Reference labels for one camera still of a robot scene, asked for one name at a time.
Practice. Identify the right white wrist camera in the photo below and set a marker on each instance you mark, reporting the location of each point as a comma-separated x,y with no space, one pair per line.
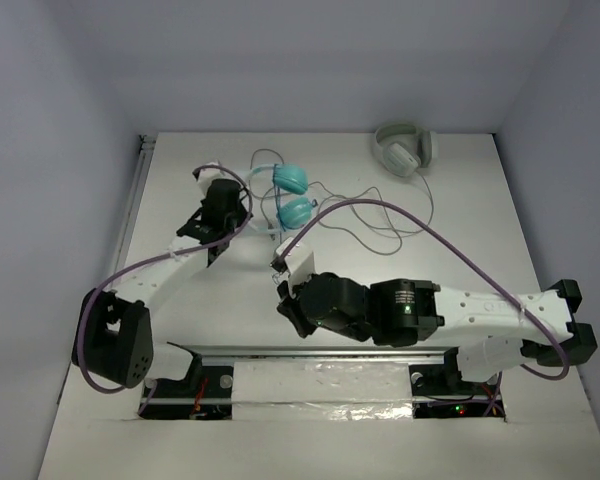
294,261

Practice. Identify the metal base rail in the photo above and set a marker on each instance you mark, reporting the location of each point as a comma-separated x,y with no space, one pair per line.
245,385

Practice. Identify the teal cat ear headphones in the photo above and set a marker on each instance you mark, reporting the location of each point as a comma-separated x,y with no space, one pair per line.
293,209

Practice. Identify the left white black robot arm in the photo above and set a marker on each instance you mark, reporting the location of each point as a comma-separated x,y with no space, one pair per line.
114,346

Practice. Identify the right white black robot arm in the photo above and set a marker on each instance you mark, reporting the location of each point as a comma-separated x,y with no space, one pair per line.
482,334

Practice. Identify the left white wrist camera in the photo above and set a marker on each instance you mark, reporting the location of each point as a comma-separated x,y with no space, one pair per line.
206,174

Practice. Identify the white grey headphones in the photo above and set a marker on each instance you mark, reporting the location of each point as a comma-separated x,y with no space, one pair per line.
403,148

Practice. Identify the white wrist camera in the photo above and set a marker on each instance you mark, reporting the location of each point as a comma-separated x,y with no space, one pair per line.
206,174
294,261

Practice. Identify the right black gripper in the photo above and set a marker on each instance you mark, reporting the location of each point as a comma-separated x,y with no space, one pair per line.
289,304

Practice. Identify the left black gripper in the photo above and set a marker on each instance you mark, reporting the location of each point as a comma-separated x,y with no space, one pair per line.
200,229

